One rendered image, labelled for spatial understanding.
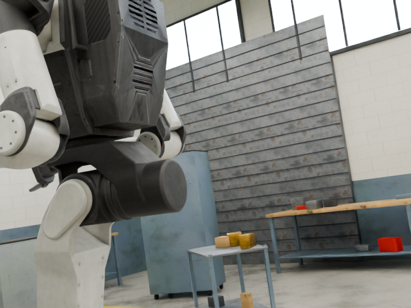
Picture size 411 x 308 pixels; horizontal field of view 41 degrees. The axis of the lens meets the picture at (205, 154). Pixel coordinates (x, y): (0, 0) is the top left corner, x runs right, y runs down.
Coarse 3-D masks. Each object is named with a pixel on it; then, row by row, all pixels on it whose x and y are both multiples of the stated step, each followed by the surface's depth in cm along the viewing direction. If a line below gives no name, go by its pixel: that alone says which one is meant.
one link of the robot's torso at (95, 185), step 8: (72, 176) 117; (80, 176) 116; (88, 176) 117; (96, 176) 117; (104, 176) 117; (88, 184) 115; (96, 184) 116; (104, 184) 115; (96, 192) 115; (104, 192) 115; (96, 200) 115; (104, 200) 115; (96, 208) 115; (104, 208) 115; (88, 216) 115; (96, 216) 116; (104, 216) 116; (112, 216) 117; (80, 224) 116; (88, 224) 120
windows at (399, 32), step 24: (288, 0) 886; (312, 0) 859; (336, 0) 832; (360, 0) 808; (384, 0) 785; (408, 0) 763; (168, 24) 1061; (192, 24) 1020; (216, 24) 984; (240, 24) 950; (288, 24) 888; (336, 24) 833; (360, 24) 809; (384, 24) 786; (408, 24) 764; (168, 48) 1062; (192, 48) 1022; (216, 48) 986; (336, 48) 835
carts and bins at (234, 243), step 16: (224, 240) 472; (240, 240) 446; (208, 256) 428; (192, 272) 500; (240, 272) 512; (192, 288) 501; (272, 288) 438; (208, 304) 502; (224, 304) 491; (240, 304) 482; (256, 304) 473; (272, 304) 437
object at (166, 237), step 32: (192, 160) 718; (192, 192) 717; (160, 224) 732; (192, 224) 716; (0, 256) 550; (32, 256) 580; (160, 256) 731; (192, 256) 715; (0, 288) 546; (32, 288) 574; (160, 288) 730
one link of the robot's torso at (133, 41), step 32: (64, 0) 112; (96, 0) 111; (128, 0) 123; (64, 32) 110; (96, 32) 111; (128, 32) 111; (160, 32) 124; (64, 64) 112; (96, 64) 111; (128, 64) 112; (160, 64) 124; (64, 96) 113; (96, 96) 111; (128, 96) 114; (160, 96) 126; (96, 128) 115; (128, 128) 123
